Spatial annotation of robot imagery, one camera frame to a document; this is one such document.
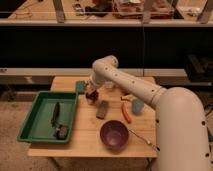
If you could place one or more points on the dark brush in tray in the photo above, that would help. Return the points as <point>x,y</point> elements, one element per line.
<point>61,130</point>

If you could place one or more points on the blue plastic cup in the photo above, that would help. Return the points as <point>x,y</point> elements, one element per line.
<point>137,106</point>

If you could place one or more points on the dark red grape bunch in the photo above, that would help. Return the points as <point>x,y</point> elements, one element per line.
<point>92,96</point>

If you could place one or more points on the purple bowl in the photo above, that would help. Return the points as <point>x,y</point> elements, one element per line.
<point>114,135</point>

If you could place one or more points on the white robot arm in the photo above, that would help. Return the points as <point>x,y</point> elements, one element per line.
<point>181,130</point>

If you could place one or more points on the green plastic tray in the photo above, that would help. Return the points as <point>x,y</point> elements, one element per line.
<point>37,127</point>

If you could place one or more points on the small metal cup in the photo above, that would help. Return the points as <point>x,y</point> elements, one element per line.
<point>91,100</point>

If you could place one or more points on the green sponge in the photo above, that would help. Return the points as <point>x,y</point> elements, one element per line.
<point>80,87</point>

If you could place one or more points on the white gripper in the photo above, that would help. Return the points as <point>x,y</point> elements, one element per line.
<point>90,87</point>

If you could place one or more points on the yellow banana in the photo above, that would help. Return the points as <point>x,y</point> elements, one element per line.
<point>127,97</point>

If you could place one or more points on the orange carrot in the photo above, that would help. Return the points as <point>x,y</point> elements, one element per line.
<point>125,113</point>

